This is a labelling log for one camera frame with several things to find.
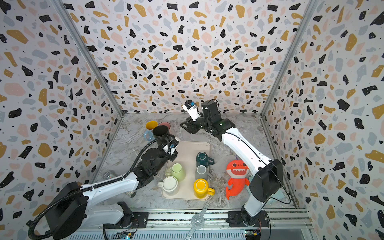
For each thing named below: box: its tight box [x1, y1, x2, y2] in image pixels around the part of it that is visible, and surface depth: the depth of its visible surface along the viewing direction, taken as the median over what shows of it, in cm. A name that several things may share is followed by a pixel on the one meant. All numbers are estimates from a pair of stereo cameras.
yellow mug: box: [193, 178, 215, 199], surface depth 78 cm
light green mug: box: [165, 163, 186, 182], surface depth 83 cm
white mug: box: [157, 176, 178, 195], surface depth 80 cm
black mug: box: [152, 125, 176, 146], surface depth 77 cm
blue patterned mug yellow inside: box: [143, 120, 159, 142], surface depth 102 cm
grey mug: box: [195, 164, 208, 180], surface depth 83 cm
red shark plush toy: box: [225, 159, 250, 200], surface depth 85 cm
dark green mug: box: [195, 151, 215, 168], surface depth 87 cm
